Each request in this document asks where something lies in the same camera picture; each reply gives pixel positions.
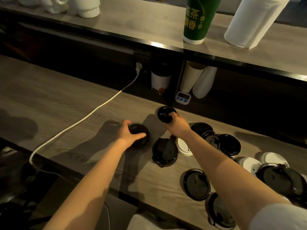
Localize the white paper cup sleeve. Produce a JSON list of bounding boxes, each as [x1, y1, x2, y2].
[[180, 61, 207, 94]]

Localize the black smooth cup lid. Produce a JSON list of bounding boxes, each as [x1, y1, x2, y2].
[[128, 124, 150, 148]]

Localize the white cup sleeves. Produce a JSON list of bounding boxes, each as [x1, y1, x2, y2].
[[192, 65, 217, 99]]

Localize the person's left forearm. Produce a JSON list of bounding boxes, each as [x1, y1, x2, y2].
[[43, 139, 130, 230]]

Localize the pile of black cup lids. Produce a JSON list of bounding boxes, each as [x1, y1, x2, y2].
[[151, 122, 307, 229]]

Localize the person's white shirt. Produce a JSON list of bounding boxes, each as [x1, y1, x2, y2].
[[126, 203, 307, 230]]

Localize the person's right forearm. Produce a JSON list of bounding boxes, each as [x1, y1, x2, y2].
[[177, 129, 293, 230]]

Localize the person's left hand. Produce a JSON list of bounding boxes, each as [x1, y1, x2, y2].
[[117, 119, 147, 149]]

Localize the green paper cup stack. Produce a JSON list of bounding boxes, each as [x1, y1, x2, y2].
[[183, 0, 224, 45]]

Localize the white power cable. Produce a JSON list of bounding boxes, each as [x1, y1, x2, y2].
[[29, 62, 143, 173]]

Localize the black tethered plug cup lid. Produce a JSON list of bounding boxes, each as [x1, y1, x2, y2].
[[255, 163, 307, 197]]

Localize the white canister with black lid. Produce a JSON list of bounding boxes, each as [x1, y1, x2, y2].
[[151, 64, 172, 96]]

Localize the small white digital timer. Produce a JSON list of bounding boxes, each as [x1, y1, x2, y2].
[[175, 91, 192, 105]]

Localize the white paper towel roll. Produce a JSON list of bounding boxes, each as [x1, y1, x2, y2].
[[224, 0, 291, 50]]

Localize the black flap cup lid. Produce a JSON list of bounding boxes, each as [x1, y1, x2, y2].
[[157, 105, 177, 123]]

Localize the person's right hand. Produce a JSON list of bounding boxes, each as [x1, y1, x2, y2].
[[164, 112, 192, 139]]

